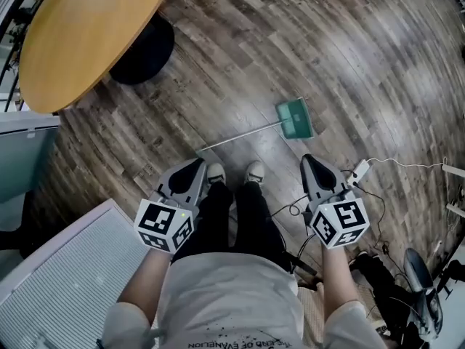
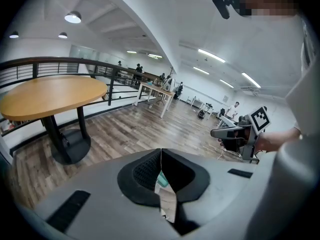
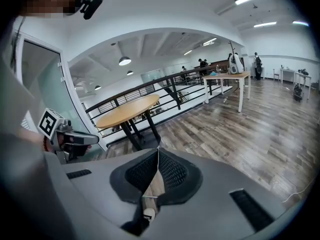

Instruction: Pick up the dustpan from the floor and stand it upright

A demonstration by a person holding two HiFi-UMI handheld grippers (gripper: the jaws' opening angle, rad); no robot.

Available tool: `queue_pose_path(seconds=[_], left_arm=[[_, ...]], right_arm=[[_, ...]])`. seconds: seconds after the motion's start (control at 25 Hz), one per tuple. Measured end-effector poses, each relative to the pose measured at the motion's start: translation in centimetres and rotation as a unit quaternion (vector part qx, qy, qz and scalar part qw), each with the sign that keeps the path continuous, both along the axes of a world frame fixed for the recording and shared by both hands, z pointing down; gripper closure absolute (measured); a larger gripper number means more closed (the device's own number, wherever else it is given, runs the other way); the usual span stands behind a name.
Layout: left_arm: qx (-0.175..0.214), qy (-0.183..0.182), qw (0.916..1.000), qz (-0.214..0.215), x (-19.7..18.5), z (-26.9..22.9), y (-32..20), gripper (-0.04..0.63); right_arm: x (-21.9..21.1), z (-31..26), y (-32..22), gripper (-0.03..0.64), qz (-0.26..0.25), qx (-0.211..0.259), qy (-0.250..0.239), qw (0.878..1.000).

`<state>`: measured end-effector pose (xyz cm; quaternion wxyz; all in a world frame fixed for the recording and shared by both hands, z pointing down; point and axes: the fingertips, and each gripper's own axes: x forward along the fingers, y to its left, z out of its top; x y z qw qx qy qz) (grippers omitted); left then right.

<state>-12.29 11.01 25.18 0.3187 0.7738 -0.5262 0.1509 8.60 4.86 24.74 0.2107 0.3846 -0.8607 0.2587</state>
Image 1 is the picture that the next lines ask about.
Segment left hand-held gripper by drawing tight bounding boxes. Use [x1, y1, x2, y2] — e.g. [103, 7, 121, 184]
[134, 157, 208, 256]

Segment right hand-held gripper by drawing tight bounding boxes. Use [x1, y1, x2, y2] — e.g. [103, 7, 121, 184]
[300, 153, 371, 250]

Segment green dustpan with metal handle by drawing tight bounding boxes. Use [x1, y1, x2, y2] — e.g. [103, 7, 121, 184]
[195, 97, 315, 159]

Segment person's left forearm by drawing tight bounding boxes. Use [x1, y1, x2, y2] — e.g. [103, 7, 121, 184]
[116, 245, 172, 327]

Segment person's right forearm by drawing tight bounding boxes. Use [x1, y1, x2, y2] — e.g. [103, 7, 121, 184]
[319, 243, 365, 318]

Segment person's left white shoe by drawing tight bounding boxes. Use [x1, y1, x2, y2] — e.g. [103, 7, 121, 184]
[206, 162, 227, 188]

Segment person's white shoe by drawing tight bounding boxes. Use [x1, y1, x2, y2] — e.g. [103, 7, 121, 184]
[244, 160, 266, 185]
[206, 162, 227, 188]

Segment white power strip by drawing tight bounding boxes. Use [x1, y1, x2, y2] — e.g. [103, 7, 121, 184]
[346, 159, 371, 188]

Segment person's right white shoe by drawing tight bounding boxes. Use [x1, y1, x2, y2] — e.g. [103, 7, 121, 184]
[244, 160, 266, 185]

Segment person's black trousers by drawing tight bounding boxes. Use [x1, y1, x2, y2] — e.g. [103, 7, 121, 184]
[171, 180, 292, 273]

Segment black bag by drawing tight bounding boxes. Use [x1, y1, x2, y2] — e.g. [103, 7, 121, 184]
[349, 252, 403, 329]

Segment black round table base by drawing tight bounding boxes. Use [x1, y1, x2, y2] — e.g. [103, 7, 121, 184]
[108, 12, 177, 86]

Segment person's white t-shirt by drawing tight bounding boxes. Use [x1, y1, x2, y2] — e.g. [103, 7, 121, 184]
[103, 251, 388, 349]

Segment white furniture legs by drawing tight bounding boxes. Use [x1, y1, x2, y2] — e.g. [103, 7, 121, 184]
[440, 156, 465, 218]

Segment beige woven mat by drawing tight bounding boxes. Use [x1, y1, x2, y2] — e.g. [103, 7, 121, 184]
[296, 281, 328, 349]

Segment grey and black chair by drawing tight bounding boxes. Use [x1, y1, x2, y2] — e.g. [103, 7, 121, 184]
[402, 247, 445, 343]

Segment white slatted panel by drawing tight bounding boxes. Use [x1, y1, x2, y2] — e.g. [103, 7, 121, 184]
[0, 198, 154, 349]

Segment teal glass partition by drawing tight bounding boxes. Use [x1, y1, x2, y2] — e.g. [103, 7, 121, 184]
[0, 116, 61, 233]

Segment round wooden table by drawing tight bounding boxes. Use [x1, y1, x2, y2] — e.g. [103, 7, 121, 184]
[18, 0, 175, 116]

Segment black metal railing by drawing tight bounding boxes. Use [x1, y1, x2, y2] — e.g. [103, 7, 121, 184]
[0, 0, 41, 113]

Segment black cable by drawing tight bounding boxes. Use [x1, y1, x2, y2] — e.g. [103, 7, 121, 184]
[351, 183, 392, 256]

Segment thin white cable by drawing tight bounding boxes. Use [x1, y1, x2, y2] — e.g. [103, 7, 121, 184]
[367, 157, 448, 169]

